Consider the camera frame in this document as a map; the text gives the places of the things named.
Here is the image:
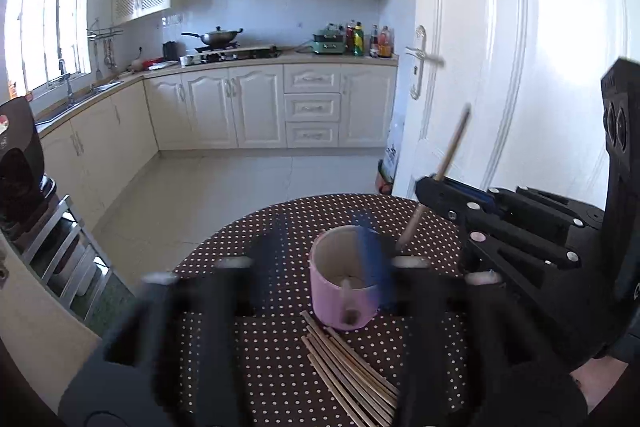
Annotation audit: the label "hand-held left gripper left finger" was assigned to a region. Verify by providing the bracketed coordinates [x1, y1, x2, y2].
[62, 214, 296, 427]

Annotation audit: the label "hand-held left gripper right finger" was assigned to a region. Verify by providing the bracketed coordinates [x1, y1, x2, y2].
[349, 214, 588, 427]

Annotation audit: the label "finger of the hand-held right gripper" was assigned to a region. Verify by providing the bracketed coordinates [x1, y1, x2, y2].
[486, 184, 607, 232]
[414, 176, 585, 272]

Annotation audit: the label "wooden chopstick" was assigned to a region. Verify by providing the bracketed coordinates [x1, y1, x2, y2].
[395, 103, 472, 254]

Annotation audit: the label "pink cup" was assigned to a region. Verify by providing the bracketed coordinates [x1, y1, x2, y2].
[308, 226, 386, 332]

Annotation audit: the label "pile of chopsticks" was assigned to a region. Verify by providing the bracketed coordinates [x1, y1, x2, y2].
[300, 309, 401, 427]

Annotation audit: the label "person's right hand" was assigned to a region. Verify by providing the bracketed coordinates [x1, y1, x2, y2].
[570, 353, 640, 413]

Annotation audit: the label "printed bag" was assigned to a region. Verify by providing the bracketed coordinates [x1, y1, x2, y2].
[376, 117, 407, 196]

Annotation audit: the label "brown polka dot tablecloth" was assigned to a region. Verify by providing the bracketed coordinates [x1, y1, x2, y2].
[170, 193, 481, 427]

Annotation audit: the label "white door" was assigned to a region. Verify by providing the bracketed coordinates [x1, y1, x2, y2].
[394, 0, 640, 218]

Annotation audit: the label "cream base cabinets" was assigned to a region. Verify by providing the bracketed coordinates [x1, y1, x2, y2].
[34, 63, 399, 230]

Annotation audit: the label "black gas stove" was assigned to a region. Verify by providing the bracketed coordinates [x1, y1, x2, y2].
[194, 45, 284, 60]

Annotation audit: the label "green electric cooker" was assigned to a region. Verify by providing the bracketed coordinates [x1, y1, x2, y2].
[311, 24, 351, 56]

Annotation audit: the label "metal storage rack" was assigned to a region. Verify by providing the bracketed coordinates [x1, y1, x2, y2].
[0, 193, 114, 324]

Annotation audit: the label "steel wok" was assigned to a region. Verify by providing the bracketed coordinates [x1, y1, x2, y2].
[181, 27, 244, 48]

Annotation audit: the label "steel sink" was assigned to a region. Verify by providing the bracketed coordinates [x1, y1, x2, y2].
[75, 79, 124, 96]

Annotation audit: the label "chrome faucet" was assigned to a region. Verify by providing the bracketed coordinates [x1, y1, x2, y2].
[56, 59, 77, 104]

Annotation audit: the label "black countertop appliance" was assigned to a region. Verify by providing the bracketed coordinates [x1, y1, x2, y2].
[0, 98, 59, 230]

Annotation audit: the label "window with bars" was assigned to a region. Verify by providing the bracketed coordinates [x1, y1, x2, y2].
[0, 0, 92, 100]

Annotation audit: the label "silver door handle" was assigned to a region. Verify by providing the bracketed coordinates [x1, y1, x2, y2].
[405, 25, 445, 100]

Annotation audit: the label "wall utensil rack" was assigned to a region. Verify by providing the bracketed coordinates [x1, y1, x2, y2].
[86, 19, 125, 80]

